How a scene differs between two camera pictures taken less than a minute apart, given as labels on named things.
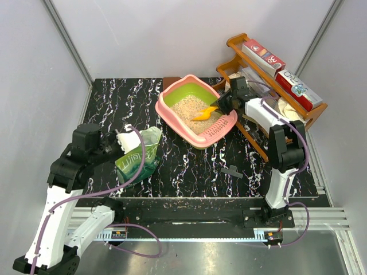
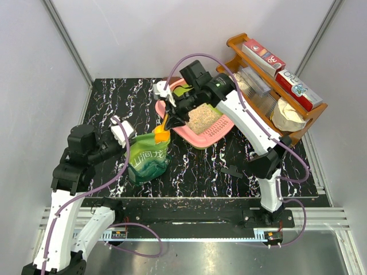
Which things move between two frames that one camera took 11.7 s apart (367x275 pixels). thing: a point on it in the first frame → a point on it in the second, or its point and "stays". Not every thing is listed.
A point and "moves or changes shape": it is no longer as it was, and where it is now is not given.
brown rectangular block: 171,79 stays
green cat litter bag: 128,165 moves or changes shape
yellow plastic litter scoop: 207,113 → 162,135
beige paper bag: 289,112 stays
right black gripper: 219,103 → 174,121
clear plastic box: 256,81 stays
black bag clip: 231,171 stays
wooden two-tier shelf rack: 245,79 stays
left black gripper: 113,137 stays
